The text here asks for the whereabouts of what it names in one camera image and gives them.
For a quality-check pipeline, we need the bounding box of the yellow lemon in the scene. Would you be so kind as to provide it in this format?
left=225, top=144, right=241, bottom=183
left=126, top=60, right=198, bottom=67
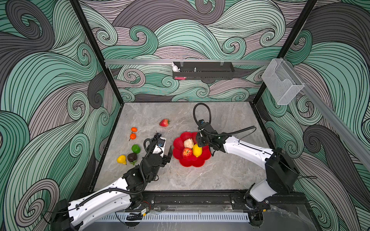
left=192, top=144, right=202, bottom=158

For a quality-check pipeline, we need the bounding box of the red apple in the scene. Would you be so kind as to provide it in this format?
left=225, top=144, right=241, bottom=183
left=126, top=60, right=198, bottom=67
left=182, top=148, right=193, bottom=158

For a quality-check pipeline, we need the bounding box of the pale cream pear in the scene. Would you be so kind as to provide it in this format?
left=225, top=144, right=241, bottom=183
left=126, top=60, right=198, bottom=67
left=184, top=138, right=195, bottom=149

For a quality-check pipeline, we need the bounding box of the dark mangosteen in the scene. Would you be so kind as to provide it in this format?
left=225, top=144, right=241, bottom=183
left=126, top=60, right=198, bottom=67
left=127, top=153, right=138, bottom=165

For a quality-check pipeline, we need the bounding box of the red flower-shaped fruit bowl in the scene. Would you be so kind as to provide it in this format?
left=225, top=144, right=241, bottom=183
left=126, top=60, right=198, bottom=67
left=173, top=132, right=212, bottom=167

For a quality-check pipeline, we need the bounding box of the yellow bell pepper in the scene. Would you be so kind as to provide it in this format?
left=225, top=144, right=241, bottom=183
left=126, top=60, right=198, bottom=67
left=117, top=155, right=127, bottom=165

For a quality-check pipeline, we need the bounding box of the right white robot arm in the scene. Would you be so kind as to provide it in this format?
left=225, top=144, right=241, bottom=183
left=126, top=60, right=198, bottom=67
left=196, top=120, right=300, bottom=209

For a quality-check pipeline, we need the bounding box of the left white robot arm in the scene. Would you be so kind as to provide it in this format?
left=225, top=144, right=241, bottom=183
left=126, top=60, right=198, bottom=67
left=50, top=133, right=172, bottom=231

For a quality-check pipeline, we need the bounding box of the green lime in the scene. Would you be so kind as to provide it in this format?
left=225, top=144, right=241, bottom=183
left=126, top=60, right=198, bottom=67
left=131, top=144, right=141, bottom=154

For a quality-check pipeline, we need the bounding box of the red strawberry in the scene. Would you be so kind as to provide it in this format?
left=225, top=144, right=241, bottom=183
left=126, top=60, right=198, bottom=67
left=159, top=119, right=170, bottom=127

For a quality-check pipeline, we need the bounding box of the small white rabbit figurine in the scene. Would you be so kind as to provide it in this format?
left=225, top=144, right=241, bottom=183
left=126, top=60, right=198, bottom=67
left=171, top=62, right=180, bottom=72

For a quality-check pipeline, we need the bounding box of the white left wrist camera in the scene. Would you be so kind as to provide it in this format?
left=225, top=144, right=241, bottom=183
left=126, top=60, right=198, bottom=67
left=153, top=137, right=166, bottom=156

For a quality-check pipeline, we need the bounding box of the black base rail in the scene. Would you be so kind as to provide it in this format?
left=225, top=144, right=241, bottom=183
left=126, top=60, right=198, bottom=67
left=142, top=190, right=307, bottom=211

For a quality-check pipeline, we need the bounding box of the black wall shelf tray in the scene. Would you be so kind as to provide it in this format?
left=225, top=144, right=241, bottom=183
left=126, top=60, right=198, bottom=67
left=172, top=62, right=235, bottom=82

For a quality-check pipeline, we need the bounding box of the white slotted cable duct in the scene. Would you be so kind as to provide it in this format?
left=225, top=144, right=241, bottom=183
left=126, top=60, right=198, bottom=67
left=95, top=212, right=251, bottom=223

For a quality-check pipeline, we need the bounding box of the clear plastic wall holder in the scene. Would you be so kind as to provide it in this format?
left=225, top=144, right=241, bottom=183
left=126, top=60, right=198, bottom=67
left=262, top=58, right=304, bottom=105

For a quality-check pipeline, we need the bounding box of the aluminium wall rail back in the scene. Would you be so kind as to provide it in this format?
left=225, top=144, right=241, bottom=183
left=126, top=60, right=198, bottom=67
left=104, top=59, right=272, bottom=66

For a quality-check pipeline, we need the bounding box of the aluminium wall rail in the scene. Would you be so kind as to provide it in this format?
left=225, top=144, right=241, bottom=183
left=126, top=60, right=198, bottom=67
left=104, top=59, right=272, bottom=66
left=289, top=63, right=370, bottom=168

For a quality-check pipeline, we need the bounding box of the aluminium wall rail right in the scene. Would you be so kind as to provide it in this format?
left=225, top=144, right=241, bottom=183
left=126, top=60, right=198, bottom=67
left=289, top=63, right=370, bottom=168

